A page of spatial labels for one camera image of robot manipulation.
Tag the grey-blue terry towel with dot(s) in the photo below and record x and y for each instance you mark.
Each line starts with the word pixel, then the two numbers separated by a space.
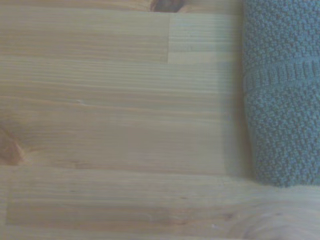
pixel 282 112

